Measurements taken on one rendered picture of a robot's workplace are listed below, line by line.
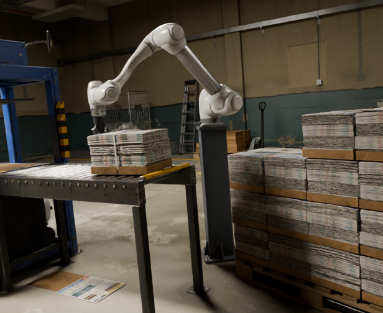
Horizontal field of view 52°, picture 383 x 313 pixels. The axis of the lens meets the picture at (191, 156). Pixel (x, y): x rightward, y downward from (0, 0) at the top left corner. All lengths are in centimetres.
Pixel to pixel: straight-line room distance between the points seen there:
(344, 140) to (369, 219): 39
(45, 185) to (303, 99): 737
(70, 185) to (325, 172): 136
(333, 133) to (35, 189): 171
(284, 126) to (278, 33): 209
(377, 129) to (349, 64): 705
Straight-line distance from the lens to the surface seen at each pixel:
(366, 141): 197
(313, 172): 214
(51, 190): 242
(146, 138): 212
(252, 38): 963
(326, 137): 207
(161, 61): 1084
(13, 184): 269
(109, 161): 225
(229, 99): 264
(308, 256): 230
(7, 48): 333
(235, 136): 859
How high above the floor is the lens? 113
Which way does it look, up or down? 7 degrees down
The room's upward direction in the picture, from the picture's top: 5 degrees counter-clockwise
